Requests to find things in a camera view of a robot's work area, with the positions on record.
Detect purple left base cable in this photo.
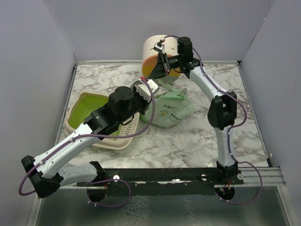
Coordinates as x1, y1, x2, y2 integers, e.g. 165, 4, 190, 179
82, 177, 132, 208

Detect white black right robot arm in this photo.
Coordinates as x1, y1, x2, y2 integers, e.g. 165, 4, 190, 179
149, 36, 238, 184

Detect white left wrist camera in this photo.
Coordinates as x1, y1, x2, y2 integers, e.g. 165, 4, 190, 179
135, 78, 159, 102

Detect green cat litter pellets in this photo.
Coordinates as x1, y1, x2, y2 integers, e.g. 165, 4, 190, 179
109, 125, 124, 140

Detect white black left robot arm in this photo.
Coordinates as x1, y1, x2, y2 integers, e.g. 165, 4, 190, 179
21, 81, 159, 198

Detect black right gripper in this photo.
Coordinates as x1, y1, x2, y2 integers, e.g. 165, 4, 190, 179
148, 53, 182, 81

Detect cream round drawer cabinet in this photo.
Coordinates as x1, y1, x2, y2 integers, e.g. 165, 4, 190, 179
142, 35, 180, 84

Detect green cat litter bag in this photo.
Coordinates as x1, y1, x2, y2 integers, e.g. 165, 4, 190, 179
151, 80, 194, 128

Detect beige green litter box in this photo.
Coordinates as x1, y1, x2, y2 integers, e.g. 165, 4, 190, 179
63, 91, 140, 150

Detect silver metal scoop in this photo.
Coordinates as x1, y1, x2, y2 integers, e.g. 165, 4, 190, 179
131, 81, 142, 88

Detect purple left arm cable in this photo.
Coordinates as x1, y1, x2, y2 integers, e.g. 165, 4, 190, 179
18, 87, 156, 196

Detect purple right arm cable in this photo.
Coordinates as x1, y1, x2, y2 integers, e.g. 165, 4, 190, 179
162, 35, 247, 165

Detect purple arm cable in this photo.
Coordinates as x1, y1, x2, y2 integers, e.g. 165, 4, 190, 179
162, 35, 247, 165
18, 87, 156, 196

